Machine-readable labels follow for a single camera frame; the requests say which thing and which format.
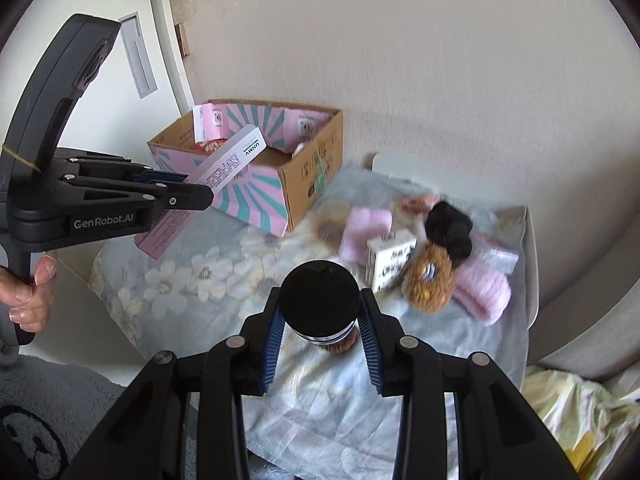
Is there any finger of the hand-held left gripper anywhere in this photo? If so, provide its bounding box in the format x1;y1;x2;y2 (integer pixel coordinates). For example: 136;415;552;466
55;147;189;186
59;179;214;219

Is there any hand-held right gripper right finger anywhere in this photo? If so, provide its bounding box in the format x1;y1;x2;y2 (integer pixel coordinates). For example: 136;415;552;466
357;288;583;480

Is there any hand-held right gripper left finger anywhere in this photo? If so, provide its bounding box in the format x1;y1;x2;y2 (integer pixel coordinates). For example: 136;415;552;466
62;287;288;480

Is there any long pink carton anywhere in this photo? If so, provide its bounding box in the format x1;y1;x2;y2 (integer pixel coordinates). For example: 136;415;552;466
134;125;267;261

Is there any black handled makeup brush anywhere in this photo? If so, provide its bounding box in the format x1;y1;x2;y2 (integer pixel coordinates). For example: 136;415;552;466
279;260;362;357

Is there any brown plush toy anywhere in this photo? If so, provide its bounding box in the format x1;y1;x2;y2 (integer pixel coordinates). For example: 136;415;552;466
402;242;458;316

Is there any white box with black script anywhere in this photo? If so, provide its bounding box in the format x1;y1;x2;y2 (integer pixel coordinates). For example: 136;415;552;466
366;230;418;294

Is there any cardboard box with striped lining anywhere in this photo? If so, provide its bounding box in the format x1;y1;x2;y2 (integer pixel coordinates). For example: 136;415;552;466
146;99;345;235

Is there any pale pink fuzzy cloth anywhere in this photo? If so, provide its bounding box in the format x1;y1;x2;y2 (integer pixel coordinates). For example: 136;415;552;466
340;208;394;266

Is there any pink ribbed fuzzy sock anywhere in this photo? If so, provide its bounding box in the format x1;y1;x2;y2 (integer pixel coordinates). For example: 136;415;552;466
452;259;512;327

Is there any black fuzzy cloth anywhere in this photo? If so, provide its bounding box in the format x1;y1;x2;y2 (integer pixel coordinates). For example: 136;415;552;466
425;201;474;269

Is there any clear plastic case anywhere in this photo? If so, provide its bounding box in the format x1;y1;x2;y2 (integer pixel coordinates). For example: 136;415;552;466
472;232;521;276

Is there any person's left hand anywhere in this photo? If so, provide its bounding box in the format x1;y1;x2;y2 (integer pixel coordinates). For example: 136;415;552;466
0;254;58;334

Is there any floral blue cloth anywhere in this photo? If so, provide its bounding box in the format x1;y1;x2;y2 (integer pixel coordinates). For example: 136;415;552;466
90;161;532;480

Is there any clear tape roll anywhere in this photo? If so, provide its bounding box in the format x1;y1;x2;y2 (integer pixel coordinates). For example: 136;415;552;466
312;200;352;249

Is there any grey rug with smiley face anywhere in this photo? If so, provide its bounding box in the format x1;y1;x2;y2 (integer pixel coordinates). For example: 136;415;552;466
0;354;147;480

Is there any pale yellow cloth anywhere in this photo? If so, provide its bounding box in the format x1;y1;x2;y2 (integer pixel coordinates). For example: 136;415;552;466
522;365;637;480

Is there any beige curved furniture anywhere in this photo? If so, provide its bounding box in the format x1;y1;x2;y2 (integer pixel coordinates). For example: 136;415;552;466
537;240;640;383

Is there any recessed door handle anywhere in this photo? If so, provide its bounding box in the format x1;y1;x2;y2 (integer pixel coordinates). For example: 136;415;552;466
119;11;159;99

